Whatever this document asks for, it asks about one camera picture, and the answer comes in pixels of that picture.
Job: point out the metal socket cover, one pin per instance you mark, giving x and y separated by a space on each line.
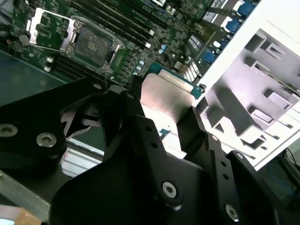
32 32

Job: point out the silver CPU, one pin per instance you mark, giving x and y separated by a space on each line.
164 100

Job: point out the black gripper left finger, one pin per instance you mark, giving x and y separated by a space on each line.
28 122

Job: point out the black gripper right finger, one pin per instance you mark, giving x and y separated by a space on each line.
215 159

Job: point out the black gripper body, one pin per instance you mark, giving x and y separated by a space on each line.
117 187

